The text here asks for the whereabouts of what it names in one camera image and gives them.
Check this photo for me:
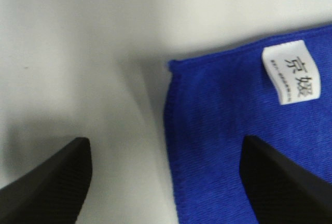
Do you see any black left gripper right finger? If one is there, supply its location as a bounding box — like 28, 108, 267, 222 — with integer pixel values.
240, 135, 331, 223

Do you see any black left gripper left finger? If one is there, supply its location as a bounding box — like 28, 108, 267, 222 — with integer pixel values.
1, 137, 92, 223

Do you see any white towel label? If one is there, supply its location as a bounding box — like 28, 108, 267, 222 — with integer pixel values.
261, 40, 321, 105

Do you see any blue microfibre towel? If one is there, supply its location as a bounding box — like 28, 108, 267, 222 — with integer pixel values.
164, 25, 331, 223

